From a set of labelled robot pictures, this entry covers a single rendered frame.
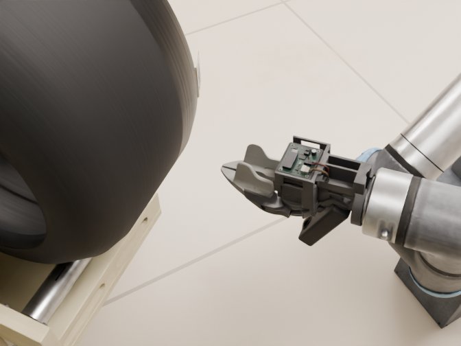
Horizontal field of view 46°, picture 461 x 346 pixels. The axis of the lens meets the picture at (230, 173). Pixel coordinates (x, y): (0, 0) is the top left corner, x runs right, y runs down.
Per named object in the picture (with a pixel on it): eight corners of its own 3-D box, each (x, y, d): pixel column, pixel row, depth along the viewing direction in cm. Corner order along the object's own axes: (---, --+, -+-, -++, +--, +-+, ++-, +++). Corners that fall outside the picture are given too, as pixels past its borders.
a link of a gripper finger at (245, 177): (217, 145, 75) (280, 160, 72) (223, 173, 80) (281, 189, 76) (208, 160, 73) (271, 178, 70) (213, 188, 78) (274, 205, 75)
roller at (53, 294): (37, 328, 86) (13, 315, 87) (41, 337, 90) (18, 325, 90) (147, 171, 106) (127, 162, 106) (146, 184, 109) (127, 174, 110)
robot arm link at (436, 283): (431, 222, 85) (442, 185, 75) (488, 278, 80) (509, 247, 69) (385, 256, 84) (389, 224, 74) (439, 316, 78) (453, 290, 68)
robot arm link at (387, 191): (407, 204, 75) (389, 261, 69) (372, 195, 76) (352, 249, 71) (416, 160, 68) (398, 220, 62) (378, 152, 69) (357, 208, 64)
